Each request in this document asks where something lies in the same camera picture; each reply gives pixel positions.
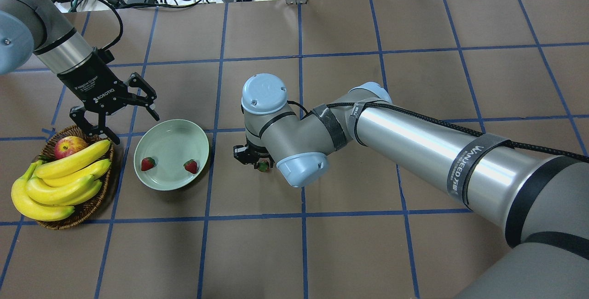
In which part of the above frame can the red apple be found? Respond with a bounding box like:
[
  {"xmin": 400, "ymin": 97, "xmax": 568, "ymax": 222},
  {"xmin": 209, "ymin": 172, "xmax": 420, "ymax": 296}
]
[{"xmin": 53, "ymin": 136, "xmax": 89, "ymax": 159}]

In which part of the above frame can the yellow banana bunch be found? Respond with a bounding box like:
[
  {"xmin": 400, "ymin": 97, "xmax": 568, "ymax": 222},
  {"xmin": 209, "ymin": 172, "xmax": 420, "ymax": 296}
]
[{"xmin": 11, "ymin": 139, "xmax": 111, "ymax": 221}]

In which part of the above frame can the wicker fruit basket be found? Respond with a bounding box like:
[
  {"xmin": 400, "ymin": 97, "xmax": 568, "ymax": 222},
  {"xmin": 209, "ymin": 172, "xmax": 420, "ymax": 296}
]
[{"xmin": 32, "ymin": 125, "xmax": 115, "ymax": 230}]

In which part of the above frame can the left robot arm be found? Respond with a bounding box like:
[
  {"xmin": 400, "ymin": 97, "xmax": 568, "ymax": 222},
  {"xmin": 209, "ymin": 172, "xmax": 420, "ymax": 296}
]
[{"xmin": 0, "ymin": 0, "xmax": 160, "ymax": 144}]

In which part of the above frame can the pale green plate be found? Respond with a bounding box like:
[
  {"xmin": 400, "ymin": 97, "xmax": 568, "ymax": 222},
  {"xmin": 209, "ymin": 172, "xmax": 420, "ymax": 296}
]
[{"xmin": 133, "ymin": 119, "xmax": 210, "ymax": 191}]

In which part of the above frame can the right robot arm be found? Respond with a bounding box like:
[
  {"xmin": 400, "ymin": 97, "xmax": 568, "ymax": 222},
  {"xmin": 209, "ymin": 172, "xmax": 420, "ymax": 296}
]
[{"xmin": 234, "ymin": 73, "xmax": 589, "ymax": 299}]

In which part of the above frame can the greenish red strawberry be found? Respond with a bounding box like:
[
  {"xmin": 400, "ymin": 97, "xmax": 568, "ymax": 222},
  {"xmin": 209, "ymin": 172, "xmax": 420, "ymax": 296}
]
[{"xmin": 256, "ymin": 160, "xmax": 271, "ymax": 173}]

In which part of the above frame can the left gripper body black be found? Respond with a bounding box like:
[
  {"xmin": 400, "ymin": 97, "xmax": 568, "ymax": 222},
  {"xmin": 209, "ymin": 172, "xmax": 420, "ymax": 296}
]
[{"xmin": 58, "ymin": 50, "xmax": 131, "ymax": 115}]

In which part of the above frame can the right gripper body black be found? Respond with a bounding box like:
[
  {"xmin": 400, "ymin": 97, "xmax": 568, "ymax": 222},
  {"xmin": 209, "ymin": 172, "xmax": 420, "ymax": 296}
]
[{"xmin": 246, "ymin": 140, "xmax": 273, "ymax": 165}]

